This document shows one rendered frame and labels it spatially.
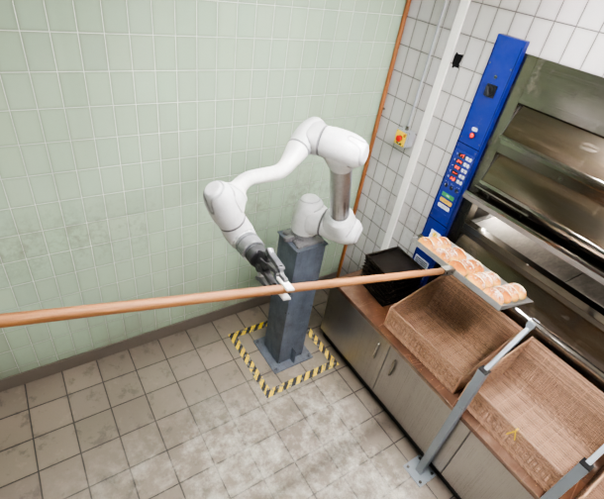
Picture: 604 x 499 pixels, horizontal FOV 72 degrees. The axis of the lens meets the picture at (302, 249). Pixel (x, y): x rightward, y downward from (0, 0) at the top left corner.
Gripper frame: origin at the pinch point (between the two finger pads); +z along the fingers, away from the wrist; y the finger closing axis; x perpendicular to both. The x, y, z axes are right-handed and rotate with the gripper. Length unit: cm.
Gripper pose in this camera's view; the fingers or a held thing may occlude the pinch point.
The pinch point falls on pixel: (283, 288)
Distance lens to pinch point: 135.4
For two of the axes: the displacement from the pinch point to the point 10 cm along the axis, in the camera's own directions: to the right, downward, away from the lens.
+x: -7.7, 0.3, -6.3
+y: -3.4, 8.2, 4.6
